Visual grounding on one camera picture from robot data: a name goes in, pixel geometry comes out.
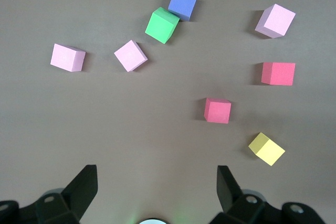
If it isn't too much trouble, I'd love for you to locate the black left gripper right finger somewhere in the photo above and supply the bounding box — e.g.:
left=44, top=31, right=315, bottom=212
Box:
left=209, top=165, right=326, bottom=224

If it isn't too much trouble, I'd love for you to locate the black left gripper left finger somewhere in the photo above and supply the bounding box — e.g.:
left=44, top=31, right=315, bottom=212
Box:
left=0, top=165, right=98, bottom=224

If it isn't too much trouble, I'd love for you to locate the yellow foam cube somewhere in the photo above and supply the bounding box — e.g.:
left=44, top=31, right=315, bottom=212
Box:
left=248, top=132, right=286, bottom=167

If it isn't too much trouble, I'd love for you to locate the red foam cube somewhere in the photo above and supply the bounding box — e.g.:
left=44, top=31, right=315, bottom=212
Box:
left=203, top=97, right=232, bottom=124
left=260, top=61, right=296, bottom=87

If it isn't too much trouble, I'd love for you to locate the pink foam cube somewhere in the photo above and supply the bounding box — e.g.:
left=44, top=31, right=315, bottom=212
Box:
left=113, top=39, right=149, bottom=73
left=254, top=3, right=297, bottom=39
left=50, top=43, right=87, bottom=73

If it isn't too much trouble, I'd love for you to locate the brown table mat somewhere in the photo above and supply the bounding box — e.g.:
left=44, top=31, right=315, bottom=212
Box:
left=0, top=0, right=336, bottom=224

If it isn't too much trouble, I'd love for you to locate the green foam cube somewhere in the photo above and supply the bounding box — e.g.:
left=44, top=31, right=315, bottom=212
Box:
left=144, top=7, right=181, bottom=45

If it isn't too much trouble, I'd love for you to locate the purple foam cube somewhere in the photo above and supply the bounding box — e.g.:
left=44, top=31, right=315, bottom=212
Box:
left=167, top=0, right=198, bottom=22

